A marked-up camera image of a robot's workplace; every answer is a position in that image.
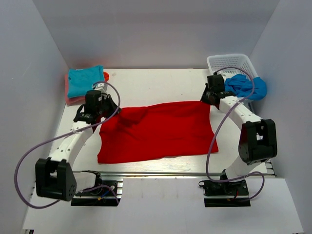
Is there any red t shirt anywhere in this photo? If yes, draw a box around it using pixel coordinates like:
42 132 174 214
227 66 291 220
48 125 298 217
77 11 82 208
97 101 218 164

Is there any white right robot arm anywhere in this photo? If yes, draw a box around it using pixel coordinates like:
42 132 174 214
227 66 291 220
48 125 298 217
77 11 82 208
201 73 277 195

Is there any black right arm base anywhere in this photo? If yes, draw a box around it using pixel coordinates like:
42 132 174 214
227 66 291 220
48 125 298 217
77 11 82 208
198 179 251 208

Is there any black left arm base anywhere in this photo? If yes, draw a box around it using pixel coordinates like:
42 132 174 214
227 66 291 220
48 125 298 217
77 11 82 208
71 170 123 207

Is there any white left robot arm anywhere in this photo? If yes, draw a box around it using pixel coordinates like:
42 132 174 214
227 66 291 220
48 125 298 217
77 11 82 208
35 88 121 201

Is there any folded pink t shirt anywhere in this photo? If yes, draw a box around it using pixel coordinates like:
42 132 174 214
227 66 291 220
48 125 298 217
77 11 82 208
64 74 85 106

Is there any white plastic basket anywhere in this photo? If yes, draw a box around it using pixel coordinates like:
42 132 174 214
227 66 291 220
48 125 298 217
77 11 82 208
206 54 259 103

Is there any crumpled blue t shirt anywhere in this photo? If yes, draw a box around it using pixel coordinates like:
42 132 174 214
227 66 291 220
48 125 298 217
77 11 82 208
225 74 267 100

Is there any folded teal t shirt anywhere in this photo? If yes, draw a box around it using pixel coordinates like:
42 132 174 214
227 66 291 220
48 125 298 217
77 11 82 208
67 65 104 98

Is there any folded orange t shirt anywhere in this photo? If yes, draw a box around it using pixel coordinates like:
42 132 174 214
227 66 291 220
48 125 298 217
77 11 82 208
103 71 110 81

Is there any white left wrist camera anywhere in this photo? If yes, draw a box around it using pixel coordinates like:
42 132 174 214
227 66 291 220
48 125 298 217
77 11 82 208
92 82 108 93

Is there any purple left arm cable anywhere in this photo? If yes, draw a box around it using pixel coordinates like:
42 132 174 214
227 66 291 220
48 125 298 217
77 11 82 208
14 81 121 210

